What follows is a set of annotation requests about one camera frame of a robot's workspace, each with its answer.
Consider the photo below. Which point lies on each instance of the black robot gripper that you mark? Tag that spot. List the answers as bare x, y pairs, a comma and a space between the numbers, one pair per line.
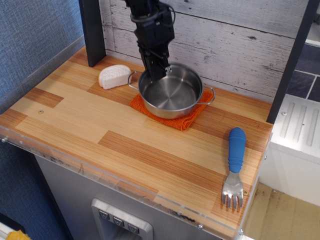
154, 32

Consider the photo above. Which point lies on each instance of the stainless steel pot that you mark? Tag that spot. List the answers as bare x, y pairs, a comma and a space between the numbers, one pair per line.
174, 95

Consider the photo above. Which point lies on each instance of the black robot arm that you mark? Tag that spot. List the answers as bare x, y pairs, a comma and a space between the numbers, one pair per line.
145, 7

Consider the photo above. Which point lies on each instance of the orange knitted cloth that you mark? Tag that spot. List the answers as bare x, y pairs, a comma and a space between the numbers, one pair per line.
181, 123

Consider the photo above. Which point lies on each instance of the white cheese wedge toy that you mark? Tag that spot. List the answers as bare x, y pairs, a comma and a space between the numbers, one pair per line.
114, 76

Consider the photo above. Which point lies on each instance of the grey cabinet with dispenser panel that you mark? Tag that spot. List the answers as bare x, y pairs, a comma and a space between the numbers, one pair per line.
94, 211

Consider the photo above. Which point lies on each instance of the white toy sink unit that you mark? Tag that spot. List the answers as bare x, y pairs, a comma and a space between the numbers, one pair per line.
291, 162

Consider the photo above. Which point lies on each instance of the clear acrylic table edge guard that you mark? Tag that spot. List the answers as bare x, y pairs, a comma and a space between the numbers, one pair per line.
170, 179

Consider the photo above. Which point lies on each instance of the yellow object at corner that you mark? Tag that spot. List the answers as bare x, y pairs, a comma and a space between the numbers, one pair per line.
17, 235

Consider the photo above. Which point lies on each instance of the dark grey left post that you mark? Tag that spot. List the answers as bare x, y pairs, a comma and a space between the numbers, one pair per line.
92, 30

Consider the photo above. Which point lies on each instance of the dark grey post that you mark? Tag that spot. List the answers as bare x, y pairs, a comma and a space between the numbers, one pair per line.
92, 30
295, 53

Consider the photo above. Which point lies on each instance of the dark grey right post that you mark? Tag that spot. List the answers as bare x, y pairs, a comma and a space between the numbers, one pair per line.
295, 53

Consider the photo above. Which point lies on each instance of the blue handled metal fork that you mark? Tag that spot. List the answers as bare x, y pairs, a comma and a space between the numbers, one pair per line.
232, 190

